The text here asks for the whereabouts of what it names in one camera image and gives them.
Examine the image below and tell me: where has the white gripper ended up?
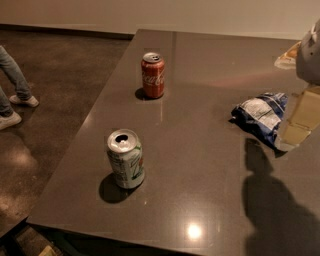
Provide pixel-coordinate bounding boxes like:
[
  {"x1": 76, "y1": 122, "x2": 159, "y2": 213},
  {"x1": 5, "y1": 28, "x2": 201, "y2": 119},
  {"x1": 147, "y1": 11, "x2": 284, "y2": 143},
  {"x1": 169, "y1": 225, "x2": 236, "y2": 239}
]
[{"x1": 274, "y1": 19, "x2": 320, "y2": 152}]

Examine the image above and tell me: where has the red Coca-Cola can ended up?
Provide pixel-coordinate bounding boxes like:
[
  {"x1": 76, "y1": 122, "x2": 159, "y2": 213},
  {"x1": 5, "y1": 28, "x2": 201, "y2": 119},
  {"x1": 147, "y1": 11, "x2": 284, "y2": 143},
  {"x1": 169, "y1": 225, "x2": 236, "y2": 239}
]
[{"x1": 141, "y1": 52, "x2": 165, "y2": 99}]

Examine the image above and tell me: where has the green white 7up can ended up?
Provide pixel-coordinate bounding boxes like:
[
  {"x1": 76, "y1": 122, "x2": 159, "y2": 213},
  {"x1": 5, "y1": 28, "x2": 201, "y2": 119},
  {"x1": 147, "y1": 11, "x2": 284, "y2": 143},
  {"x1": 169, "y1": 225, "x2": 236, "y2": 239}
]
[{"x1": 106, "y1": 129, "x2": 145, "y2": 189}]

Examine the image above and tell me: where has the blue white chip bag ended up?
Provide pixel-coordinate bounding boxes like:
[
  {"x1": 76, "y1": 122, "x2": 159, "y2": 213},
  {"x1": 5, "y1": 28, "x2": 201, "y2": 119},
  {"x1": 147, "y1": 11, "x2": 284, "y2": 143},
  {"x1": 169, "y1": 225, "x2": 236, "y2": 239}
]
[{"x1": 231, "y1": 92, "x2": 288, "y2": 149}]

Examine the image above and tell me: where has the white sneaker far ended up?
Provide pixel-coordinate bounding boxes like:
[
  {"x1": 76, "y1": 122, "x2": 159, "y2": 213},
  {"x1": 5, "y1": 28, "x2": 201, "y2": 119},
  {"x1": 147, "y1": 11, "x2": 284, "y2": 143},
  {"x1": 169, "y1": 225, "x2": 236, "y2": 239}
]
[{"x1": 9, "y1": 95, "x2": 39, "y2": 108}]

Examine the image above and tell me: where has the white sneaker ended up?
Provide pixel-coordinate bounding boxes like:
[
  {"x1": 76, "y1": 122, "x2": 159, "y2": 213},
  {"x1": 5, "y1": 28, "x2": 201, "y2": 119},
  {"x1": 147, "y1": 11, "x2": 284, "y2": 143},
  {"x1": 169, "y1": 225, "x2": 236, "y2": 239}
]
[
  {"x1": 0, "y1": 112, "x2": 22, "y2": 130},
  {"x1": 9, "y1": 95, "x2": 39, "y2": 108}
]

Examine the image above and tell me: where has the person's leg in jeans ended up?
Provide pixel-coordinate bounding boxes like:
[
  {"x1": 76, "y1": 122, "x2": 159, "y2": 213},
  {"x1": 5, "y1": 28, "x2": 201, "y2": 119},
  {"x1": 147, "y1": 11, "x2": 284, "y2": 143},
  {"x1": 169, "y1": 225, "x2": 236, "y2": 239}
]
[
  {"x1": 0, "y1": 86, "x2": 13, "y2": 117},
  {"x1": 0, "y1": 46, "x2": 32, "y2": 100}
]

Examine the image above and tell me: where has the person's near leg in jeans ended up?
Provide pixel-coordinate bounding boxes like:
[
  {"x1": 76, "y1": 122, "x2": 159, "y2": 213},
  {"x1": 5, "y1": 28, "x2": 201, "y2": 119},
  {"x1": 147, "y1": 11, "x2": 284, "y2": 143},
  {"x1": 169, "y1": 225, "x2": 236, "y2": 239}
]
[{"x1": 0, "y1": 86, "x2": 13, "y2": 117}]

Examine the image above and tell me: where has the white sneaker near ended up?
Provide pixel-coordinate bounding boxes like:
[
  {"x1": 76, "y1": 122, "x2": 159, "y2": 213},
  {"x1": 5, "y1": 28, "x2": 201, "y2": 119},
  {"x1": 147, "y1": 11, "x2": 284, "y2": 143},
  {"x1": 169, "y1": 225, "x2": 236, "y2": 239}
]
[{"x1": 0, "y1": 112, "x2": 22, "y2": 130}]

